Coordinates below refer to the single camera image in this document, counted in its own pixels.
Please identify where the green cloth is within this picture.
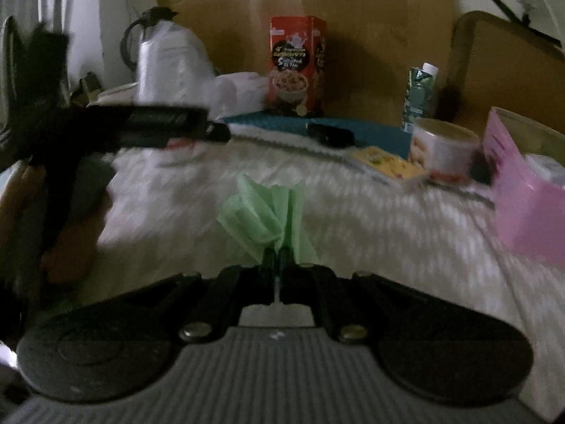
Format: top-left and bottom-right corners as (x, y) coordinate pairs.
(218, 173), (320, 264)

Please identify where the yellow card pack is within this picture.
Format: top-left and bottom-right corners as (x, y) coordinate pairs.
(351, 147), (428, 185)

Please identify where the bagged white paper cup stack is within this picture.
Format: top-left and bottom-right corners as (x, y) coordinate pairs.
(136, 20), (215, 108)

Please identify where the white toothpaste box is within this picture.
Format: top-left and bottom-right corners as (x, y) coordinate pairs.
(209, 72), (268, 120)

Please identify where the white tissue pack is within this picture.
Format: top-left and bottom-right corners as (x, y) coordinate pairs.
(524, 153), (565, 188)

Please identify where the patterned beige tablecloth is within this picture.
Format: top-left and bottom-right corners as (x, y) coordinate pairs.
(79, 139), (564, 419)

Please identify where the teal quilted mat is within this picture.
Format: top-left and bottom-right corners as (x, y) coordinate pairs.
(220, 112), (412, 158)

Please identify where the round nut can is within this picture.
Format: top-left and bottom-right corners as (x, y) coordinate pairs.
(408, 119), (481, 185)

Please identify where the steel thermos jug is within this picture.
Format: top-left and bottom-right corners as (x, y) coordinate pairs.
(120, 6), (178, 72)

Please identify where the green drink carton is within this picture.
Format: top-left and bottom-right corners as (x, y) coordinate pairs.
(401, 62), (439, 134)

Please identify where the red snack box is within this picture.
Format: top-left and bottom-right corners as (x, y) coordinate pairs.
(268, 16), (327, 117)

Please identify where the pink tin box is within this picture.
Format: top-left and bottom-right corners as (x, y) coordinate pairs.
(483, 107), (564, 267)

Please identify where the brown cardboard backdrop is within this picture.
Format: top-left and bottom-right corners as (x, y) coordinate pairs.
(157, 0), (454, 125)

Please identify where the brown chair back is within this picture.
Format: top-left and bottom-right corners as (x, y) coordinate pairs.
(435, 12), (564, 135)

